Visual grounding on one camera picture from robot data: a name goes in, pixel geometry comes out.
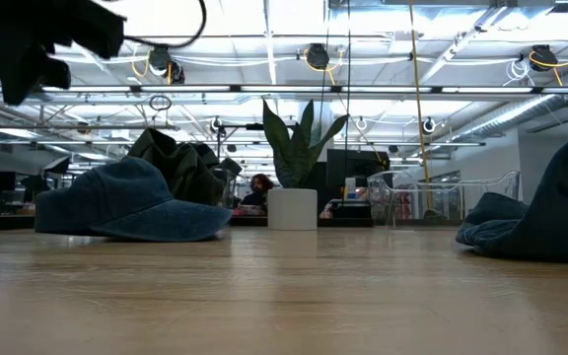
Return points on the white plastic bottle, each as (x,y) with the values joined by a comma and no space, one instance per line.
(350,190)

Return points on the snake plant in white pot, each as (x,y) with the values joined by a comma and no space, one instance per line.
(291,209)

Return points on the blue denim baseball cap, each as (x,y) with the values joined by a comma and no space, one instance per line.
(560,222)
(126,207)

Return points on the person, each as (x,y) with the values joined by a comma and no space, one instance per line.
(259,185)

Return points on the clear plastic bin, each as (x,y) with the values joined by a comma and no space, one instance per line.
(461,197)
(229,190)

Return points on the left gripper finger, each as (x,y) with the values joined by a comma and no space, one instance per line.
(32,79)

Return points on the silver ventilation duct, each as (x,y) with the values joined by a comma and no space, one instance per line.
(520,113)

